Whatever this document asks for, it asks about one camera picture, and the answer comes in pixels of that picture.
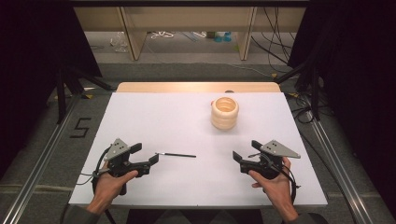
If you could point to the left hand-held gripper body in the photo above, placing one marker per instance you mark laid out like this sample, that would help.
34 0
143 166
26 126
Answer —
120 161

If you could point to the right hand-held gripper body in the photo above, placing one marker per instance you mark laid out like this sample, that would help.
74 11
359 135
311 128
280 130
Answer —
267 165

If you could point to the black slim pen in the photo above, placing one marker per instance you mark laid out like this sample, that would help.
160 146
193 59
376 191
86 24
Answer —
177 154

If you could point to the person's right hand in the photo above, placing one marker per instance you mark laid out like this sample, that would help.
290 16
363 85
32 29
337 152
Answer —
277 191

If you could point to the person's left hand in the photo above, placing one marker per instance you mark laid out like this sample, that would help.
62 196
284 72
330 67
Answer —
107 188

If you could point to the white table mat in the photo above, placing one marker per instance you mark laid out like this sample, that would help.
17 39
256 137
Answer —
186 124

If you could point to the black metal stand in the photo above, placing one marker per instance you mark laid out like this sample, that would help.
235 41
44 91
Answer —
62 93
314 90

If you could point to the wooden table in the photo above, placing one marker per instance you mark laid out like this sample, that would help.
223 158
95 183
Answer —
186 87

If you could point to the clear plastic wrap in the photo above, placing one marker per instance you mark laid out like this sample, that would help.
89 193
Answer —
118 42

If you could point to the blue plastic items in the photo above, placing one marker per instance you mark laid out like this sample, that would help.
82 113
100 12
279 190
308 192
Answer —
223 37

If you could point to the black curtain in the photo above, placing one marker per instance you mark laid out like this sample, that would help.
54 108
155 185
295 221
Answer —
358 77
31 62

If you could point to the light wooden shelf unit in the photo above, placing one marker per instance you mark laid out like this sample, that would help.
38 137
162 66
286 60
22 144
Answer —
186 18

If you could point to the aluminium floor rail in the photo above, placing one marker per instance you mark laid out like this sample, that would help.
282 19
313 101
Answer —
40 171
339 168

